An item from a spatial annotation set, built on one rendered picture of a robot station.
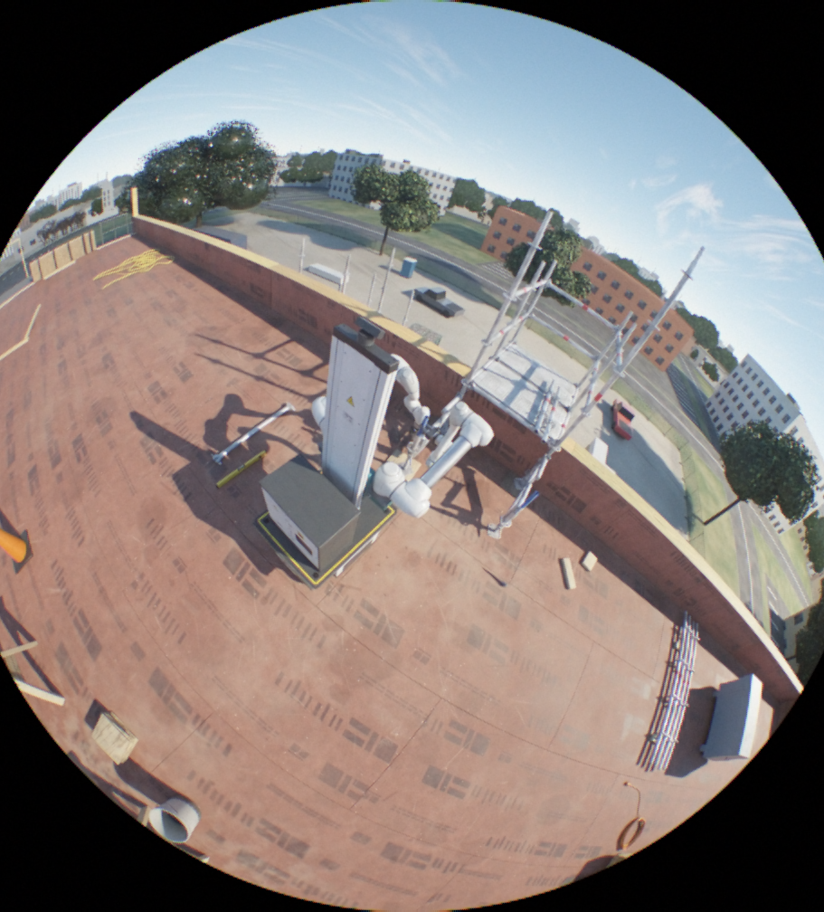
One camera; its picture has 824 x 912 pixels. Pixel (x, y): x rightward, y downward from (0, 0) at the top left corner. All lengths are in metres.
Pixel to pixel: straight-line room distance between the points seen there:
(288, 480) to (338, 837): 2.76
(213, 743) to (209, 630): 0.92
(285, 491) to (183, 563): 1.31
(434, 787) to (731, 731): 4.29
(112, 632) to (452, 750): 2.85
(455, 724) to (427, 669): 0.54
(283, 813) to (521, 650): 2.41
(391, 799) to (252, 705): 1.25
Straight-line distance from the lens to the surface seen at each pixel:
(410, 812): 2.92
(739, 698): 5.90
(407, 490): 1.83
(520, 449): 3.43
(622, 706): 3.97
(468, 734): 2.81
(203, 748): 2.81
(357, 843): 3.02
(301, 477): 1.93
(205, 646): 2.65
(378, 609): 2.54
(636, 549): 4.14
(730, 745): 5.74
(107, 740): 3.14
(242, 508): 2.84
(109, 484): 3.61
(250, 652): 2.54
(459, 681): 2.70
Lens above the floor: 2.48
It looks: 50 degrees down
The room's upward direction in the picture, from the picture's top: 24 degrees clockwise
